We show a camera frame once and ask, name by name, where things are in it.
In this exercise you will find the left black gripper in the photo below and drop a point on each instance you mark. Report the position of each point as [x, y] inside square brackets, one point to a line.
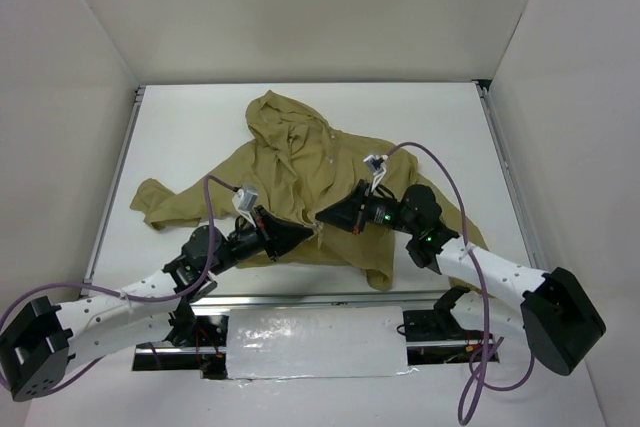
[266, 232]

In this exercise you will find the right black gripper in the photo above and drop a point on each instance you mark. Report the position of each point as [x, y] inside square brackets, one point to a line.
[358, 208]

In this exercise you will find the khaki hooded zip jacket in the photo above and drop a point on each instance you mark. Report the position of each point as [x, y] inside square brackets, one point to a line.
[299, 165]

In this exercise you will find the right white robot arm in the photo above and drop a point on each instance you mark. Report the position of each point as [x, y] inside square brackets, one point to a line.
[549, 311]

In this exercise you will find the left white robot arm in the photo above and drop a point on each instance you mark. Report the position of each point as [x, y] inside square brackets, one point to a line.
[45, 341]

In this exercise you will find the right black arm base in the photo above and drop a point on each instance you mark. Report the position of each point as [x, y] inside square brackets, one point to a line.
[433, 337]

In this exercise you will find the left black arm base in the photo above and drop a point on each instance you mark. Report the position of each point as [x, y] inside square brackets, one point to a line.
[194, 343]

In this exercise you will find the white foil-wrapped panel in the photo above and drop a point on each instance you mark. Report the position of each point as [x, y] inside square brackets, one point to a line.
[333, 342]

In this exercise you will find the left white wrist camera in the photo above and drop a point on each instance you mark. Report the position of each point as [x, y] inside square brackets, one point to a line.
[244, 200]

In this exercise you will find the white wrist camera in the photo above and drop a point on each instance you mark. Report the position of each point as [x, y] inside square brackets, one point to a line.
[377, 165]
[244, 200]

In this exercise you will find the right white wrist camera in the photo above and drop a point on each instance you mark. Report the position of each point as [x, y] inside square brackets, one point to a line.
[377, 165]

